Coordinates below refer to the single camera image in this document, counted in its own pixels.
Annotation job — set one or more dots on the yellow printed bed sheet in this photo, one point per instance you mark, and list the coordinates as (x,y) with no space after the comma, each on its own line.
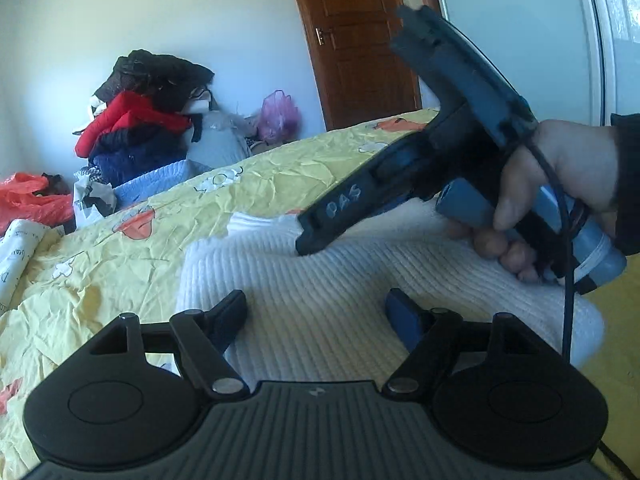
(125,270)

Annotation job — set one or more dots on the grey garment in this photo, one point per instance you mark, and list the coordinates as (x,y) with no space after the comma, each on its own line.
(220,140)

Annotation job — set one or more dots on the brown wooden door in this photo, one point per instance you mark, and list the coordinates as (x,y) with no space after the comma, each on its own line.
(360,35)

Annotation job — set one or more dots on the light blue knit cloth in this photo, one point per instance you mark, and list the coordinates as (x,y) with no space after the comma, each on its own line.
(150,180)

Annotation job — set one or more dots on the black and white patterned cloth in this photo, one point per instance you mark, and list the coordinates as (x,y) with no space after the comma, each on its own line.
(92,200)

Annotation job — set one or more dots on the person's right forearm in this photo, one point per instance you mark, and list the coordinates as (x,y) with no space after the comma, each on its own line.
(629,185)

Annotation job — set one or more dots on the red plastic bag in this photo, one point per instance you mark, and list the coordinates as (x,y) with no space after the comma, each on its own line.
(30,200)

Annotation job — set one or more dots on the person's right hand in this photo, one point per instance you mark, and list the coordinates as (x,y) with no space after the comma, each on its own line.
(575,160)

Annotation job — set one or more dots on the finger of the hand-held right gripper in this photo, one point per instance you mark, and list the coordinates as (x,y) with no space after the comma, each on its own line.
(345,205)

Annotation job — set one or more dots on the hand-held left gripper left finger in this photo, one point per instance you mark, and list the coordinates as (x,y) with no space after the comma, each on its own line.
(227,317)

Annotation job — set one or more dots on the red jacket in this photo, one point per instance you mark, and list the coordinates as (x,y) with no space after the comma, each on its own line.
(125,115)

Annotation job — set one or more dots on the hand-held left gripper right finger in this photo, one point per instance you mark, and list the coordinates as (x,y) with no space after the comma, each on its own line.
(402,317)

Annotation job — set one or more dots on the white ribbed knit sweater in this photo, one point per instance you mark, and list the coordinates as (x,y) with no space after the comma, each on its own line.
(325,280)

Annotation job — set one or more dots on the pale wardrobe sliding door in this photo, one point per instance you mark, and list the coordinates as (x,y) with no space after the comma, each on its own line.
(525,35)

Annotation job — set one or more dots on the pink plastic bag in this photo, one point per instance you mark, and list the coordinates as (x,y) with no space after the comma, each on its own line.
(277,115)

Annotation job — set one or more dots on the navy blue garment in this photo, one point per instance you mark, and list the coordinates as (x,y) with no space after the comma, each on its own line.
(135,155)

